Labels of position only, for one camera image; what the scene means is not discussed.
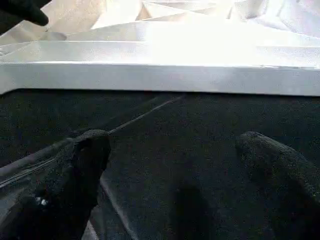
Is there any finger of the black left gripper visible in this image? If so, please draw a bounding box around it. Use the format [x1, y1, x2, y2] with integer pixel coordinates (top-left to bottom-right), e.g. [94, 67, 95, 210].
[0, 0, 50, 36]

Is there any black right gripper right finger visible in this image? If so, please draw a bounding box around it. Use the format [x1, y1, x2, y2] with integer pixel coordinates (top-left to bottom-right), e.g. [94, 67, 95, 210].
[235, 131, 320, 240]

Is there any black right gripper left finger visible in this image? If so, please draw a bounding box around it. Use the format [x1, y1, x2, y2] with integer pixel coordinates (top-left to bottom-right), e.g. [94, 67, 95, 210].
[0, 129, 112, 240]

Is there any white plastic table top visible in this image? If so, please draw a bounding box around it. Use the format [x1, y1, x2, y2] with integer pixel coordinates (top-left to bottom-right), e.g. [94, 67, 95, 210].
[0, 0, 320, 97]

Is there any black work mat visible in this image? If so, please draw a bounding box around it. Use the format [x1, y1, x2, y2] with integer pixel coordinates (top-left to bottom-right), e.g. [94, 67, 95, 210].
[0, 87, 320, 240]

